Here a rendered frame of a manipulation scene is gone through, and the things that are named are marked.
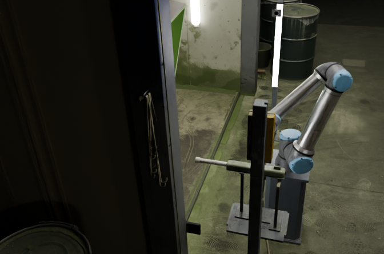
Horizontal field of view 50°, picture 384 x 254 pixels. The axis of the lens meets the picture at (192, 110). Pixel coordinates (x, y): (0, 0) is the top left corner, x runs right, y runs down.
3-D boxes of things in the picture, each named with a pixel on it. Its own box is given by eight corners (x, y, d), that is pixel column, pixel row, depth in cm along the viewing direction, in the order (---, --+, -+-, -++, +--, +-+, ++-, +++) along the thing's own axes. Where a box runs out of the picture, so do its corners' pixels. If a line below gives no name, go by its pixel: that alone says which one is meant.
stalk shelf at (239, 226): (226, 232, 229) (226, 230, 228) (234, 204, 247) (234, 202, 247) (283, 243, 221) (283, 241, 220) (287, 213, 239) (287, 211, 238)
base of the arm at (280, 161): (302, 157, 303) (304, 146, 298) (300, 174, 288) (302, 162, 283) (276, 154, 309) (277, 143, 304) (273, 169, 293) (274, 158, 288)
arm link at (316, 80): (328, 52, 258) (248, 121, 278) (337, 60, 247) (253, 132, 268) (339, 63, 263) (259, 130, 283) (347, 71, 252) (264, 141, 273)
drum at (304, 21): (267, 64, 591) (270, 3, 545) (308, 63, 587) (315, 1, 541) (272, 83, 541) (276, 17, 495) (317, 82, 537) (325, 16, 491)
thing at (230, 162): (283, 197, 228) (286, 165, 216) (282, 203, 224) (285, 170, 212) (198, 183, 241) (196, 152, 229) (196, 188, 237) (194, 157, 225)
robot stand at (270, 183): (303, 216, 340) (311, 154, 307) (300, 245, 315) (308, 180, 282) (266, 209, 348) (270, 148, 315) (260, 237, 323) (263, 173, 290)
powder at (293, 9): (271, 5, 545) (271, 4, 544) (313, 4, 541) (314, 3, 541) (277, 19, 498) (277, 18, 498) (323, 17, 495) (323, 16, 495)
